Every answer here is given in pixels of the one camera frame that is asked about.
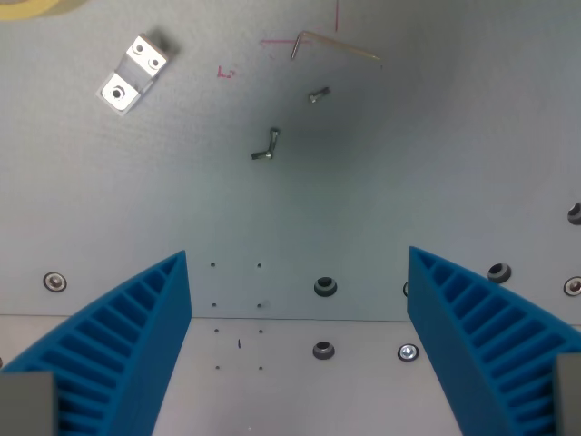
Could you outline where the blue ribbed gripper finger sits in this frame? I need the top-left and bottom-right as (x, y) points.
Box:
(0, 250), (192, 436)
(407, 246), (581, 436)

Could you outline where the metal hex key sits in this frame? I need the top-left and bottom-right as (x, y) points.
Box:
(290, 30), (382, 68)

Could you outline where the yellow tape roll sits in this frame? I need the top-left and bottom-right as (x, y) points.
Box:
(0, 0), (63, 22)

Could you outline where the silver metal angle bracket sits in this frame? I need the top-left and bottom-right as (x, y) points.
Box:
(95, 32), (178, 117)

